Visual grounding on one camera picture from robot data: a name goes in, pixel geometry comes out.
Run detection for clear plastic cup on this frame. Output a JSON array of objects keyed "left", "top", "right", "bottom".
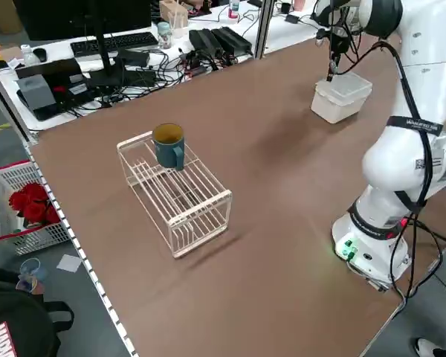
[{"left": 16, "top": 257, "right": 48, "bottom": 295}]

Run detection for white basket red rim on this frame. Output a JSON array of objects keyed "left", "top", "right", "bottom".
[{"left": 0, "top": 159, "right": 74, "bottom": 257}]

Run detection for black computer monitor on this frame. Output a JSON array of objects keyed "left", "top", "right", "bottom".
[{"left": 13, "top": 0, "right": 158, "bottom": 89}]

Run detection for large brown cardboard box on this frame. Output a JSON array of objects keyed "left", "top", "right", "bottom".
[{"left": 0, "top": 0, "right": 24, "bottom": 35}]

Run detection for grey box device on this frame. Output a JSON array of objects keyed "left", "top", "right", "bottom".
[{"left": 16, "top": 74, "right": 57, "bottom": 112}]

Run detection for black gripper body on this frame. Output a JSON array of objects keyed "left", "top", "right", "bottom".
[{"left": 329, "top": 31, "right": 349, "bottom": 57}]

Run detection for white side desk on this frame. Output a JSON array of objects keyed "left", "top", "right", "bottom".
[{"left": 0, "top": 0, "right": 320, "bottom": 131}]

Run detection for black keyboard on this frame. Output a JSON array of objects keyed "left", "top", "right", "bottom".
[{"left": 69, "top": 30, "right": 160, "bottom": 58}]

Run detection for aluminium frame post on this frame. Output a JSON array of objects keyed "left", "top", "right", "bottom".
[{"left": 0, "top": 59, "right": 39, "bottom": 145}]

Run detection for white preservation box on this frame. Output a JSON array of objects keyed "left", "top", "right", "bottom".
[{"left": 310, "top": 83, "right": 372, "bottom": 125}]

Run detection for translucent box lid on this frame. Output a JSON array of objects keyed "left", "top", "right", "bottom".
[{"left": 314, "top": 71, "right": 373, "bottom": 107}]

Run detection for teal mug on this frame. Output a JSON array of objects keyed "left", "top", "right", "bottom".
[{"left": 151, "top": 123, "right": 187, "bottom": 172}]

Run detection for tan cardboard box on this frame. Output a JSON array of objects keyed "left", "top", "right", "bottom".
[{"left": 158, "top": 0, "right": 190, "bottom": 30}]

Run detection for black backpack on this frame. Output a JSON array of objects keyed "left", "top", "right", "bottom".
[{"left": 0, "top": 266, "right": 76, "bottom": 357}]

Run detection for clear plastic bottle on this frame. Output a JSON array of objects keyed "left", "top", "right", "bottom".
[{"left": 20, "top": 43, "right": 36, "bottom": 67}]

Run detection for black power supply brick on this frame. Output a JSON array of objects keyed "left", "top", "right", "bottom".
[
  {"left": 188, "top": 28, "right": 224, "bottom": 57},
  {"left": 210, "top": 25, "right": 253, "bottom": 54}
]

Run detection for white wire rack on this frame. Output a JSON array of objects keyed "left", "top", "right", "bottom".
[{"left": 116, "top": 129, "right": 233, "bottom": 260}]

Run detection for glass jar teal lid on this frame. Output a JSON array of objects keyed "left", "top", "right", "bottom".
[{"left": 156, "top": 21, "right": 172, "bottom": 50}]

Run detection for person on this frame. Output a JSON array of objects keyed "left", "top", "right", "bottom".
[{"left": 413, "top": 336, "right": 446, "bottom": 357}]

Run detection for red artificial roses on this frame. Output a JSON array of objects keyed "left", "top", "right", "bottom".
[{"left": 7, "top": 181, "right": 62, "bottom": 231}]

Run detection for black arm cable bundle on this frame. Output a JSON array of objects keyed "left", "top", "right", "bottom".
[{"left": 336, "top": 39, "right": 446, "bottom": 300}]

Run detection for white paper sheet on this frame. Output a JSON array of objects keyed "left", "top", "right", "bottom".
[{"left": 55, "top": 254, "right": 83, "bottom": 275}]

